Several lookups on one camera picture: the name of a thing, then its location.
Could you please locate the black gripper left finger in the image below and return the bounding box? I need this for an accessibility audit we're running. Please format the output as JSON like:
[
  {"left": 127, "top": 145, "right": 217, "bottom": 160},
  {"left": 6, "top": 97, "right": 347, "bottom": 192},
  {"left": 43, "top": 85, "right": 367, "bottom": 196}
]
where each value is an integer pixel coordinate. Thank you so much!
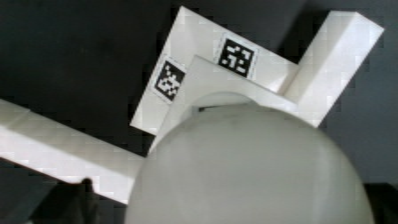
[{"left": 31, "top": 178, "right": 100, "bottom": 224}]

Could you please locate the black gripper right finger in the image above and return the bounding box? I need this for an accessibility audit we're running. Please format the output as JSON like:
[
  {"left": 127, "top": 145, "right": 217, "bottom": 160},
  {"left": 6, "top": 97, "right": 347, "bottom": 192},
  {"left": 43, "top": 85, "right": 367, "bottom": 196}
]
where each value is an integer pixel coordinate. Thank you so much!
[{"left": 365, "top": 183, "right": 398, "bottom": 224}]

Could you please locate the white fence frame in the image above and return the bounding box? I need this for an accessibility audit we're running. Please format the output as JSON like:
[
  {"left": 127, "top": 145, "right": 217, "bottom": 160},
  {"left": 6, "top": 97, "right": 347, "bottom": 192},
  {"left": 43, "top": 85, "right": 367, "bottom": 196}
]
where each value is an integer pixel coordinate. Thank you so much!
[{"left": 0, "top": 11, "right": 384, "bottom": 202}]

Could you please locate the white lamp base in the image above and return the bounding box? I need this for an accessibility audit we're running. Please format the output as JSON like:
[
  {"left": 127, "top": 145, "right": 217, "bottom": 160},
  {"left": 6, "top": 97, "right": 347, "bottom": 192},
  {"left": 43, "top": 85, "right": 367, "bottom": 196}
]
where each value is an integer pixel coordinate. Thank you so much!
[{"left": 129, "top": 5, "right": 306, "bottom": 154}]

